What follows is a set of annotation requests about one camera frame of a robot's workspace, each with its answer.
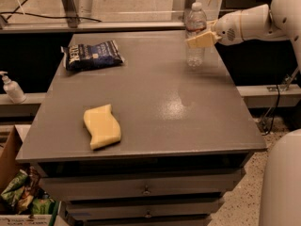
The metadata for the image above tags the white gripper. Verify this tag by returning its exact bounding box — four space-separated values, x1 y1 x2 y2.
185 10 244 49

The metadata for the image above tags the clear plastic water bottle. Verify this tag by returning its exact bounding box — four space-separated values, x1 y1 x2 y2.
185 2 207 69

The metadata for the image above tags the blue chip bag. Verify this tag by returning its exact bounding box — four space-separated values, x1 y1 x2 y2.
61 40 124 72

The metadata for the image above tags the white pump dispenser bottle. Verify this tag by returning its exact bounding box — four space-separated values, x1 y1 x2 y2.
0 71 26 104

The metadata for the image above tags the brown snack bag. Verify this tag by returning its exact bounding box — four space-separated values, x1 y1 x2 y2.
16 167 40 214

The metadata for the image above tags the green bag in box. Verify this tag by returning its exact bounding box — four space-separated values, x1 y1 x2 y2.
30 198 55 215

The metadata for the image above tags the green snack bag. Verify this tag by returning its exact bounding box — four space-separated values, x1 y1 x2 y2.
1 169 28 208

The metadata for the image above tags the grey drawer cabinet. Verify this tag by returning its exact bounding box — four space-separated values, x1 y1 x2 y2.
17 31 265 226

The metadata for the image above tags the yellow sponge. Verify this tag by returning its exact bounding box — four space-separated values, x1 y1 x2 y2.
84 105 121 150

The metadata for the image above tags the top drawer knob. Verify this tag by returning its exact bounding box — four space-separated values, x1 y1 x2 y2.
142 186 151 196

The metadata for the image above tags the drawer knob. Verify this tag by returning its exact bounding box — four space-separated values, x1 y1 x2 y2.
142 186 151 196
144 212 152 218

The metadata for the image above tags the lower drawer knob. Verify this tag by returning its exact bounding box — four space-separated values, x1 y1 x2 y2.
144 212 152 218

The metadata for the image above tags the cardboard box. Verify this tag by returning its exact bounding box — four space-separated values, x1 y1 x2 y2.
0 127 58 226

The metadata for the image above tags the metal frame rail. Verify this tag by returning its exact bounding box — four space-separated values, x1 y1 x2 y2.
0 0 301 35

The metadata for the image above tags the black cable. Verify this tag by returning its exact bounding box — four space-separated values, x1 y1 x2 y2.
0 0 103 24

